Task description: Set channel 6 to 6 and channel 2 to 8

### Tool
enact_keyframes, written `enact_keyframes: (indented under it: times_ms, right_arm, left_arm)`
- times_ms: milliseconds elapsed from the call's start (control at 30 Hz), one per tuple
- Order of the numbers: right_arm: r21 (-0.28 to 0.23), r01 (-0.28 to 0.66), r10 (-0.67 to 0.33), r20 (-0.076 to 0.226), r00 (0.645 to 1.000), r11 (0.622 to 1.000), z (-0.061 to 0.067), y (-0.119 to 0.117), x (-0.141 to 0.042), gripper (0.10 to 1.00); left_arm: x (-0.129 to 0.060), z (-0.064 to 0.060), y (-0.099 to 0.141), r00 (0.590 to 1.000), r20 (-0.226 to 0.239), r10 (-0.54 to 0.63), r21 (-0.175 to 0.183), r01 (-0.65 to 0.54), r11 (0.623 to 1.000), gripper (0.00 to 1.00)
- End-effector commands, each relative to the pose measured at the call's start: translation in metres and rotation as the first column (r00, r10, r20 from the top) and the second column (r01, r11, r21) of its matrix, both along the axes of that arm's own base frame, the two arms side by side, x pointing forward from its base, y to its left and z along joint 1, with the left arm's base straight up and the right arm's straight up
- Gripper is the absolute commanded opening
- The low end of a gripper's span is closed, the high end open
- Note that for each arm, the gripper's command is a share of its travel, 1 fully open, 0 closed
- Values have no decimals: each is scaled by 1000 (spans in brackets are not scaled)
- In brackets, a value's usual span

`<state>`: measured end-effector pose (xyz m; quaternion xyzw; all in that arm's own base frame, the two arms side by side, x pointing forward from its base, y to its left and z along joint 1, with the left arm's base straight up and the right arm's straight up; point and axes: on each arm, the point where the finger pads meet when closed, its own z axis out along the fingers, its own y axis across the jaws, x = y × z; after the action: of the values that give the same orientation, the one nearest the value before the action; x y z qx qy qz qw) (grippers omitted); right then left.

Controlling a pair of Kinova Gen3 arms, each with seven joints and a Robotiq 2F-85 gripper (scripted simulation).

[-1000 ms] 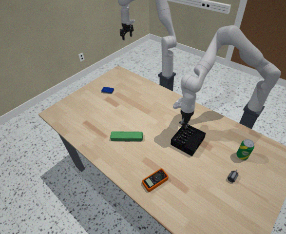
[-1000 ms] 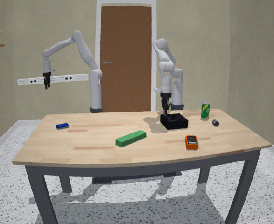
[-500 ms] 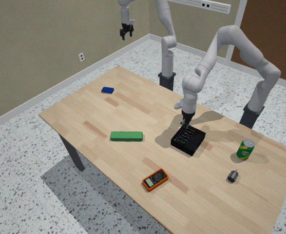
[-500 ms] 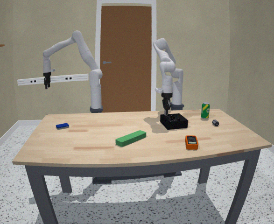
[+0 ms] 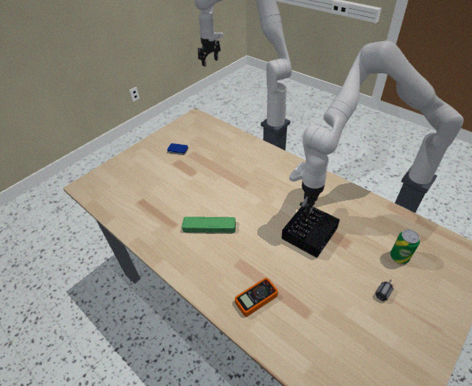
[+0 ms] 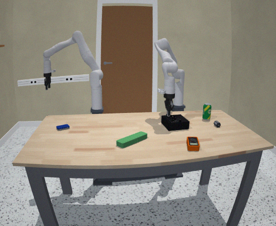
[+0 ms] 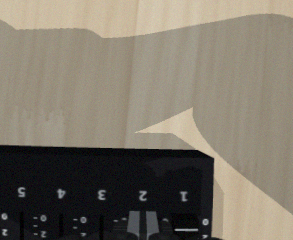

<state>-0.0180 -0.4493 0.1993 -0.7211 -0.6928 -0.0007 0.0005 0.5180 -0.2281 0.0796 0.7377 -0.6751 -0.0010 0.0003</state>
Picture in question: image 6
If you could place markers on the green drink can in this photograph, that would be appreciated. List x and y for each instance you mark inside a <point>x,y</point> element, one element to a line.
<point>207,111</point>

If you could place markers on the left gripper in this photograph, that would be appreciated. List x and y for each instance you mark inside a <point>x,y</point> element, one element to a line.
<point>168,102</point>

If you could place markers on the orange digital multimeter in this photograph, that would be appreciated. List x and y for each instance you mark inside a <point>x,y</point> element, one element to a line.
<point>193,144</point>

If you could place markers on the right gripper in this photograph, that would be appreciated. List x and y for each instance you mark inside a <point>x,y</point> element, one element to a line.
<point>47,80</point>

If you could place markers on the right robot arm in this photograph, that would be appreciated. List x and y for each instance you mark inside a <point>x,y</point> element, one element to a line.
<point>95,76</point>

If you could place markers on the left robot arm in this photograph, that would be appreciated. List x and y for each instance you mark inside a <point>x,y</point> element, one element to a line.
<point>170,66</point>

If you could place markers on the black lighting desk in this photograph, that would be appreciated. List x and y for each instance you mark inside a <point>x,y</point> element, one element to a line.
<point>175,122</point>

